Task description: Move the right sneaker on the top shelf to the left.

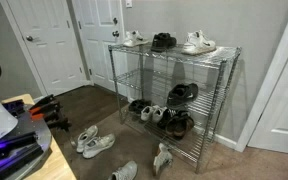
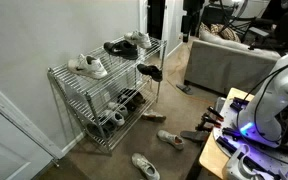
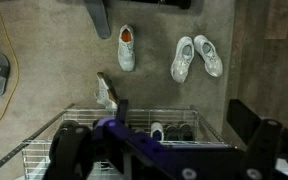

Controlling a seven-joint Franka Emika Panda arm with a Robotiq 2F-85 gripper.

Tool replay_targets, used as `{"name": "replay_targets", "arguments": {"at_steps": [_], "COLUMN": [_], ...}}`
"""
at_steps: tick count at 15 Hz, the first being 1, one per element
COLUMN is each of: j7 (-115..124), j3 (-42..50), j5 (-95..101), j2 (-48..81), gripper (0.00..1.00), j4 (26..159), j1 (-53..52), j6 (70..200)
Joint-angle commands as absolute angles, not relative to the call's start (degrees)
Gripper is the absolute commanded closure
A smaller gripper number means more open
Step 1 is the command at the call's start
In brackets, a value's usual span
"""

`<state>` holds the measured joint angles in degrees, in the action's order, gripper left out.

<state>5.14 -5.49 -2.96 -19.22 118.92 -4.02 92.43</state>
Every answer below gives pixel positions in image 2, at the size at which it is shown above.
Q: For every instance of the black aluminium rail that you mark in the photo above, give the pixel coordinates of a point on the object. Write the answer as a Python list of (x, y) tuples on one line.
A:
[(232, 132), (230, 148), (239, 103)]

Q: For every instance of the small patterned pillow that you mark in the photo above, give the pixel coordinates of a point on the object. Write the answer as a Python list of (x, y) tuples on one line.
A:
[(204, 29)]

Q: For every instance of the white sneaker with black swoosh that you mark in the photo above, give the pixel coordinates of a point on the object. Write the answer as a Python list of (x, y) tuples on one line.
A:
[(87, 66), (139, 40)]

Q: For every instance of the black sandal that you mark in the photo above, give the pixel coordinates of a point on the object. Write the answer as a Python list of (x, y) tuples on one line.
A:
[(125, 101)]

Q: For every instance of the grey metal mounting plate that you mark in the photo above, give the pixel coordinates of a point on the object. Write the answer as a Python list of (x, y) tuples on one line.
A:
[(267, 156)]

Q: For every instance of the black orange clamp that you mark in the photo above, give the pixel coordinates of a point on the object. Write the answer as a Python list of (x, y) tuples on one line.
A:
[(215, 114), (204, 127), (212, 121)]

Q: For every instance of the white running sneaker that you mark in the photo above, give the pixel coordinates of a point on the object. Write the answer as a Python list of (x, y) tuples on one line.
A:
[(145, 166)]

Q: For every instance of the dark grey flat sandal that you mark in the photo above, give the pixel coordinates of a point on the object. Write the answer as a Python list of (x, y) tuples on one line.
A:
[(194, 135)]

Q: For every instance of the grey sofa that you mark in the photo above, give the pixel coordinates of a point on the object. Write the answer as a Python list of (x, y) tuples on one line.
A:
[(224, 66)]

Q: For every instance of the grey sneaker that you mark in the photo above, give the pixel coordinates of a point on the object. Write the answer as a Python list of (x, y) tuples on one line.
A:
[(170, 139)]

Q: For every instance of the patterned brown pillow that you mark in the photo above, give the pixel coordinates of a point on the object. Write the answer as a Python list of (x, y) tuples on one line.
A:
[(227, 33)]

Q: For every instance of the dark slip-on shoe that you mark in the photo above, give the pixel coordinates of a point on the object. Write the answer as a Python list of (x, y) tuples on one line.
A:
[(100, 129)]

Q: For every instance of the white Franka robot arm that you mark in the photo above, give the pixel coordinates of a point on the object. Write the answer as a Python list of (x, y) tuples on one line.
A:
[(277, 96)]

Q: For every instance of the wooden table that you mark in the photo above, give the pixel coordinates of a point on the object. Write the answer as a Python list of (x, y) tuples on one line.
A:
[(210, 156)]

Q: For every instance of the shoe with brown sole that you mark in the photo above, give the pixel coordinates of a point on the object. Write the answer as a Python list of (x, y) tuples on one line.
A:
[(153, 116)]

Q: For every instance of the white VR controller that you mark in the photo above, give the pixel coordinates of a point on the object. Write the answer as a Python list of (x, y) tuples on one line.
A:
[(234, 166)]

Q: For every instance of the black stand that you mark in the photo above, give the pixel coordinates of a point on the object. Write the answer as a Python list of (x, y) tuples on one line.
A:
[(185, 25)]

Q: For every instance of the black low shoe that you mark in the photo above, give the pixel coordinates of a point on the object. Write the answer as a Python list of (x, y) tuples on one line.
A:
[(150, 71)]

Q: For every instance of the small white sneaker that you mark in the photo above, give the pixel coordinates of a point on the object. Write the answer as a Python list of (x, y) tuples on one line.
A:
[(115, 118), (119, 109)]

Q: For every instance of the dark slipper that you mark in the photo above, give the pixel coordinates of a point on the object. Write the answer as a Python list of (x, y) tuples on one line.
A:
[(184, 88)]

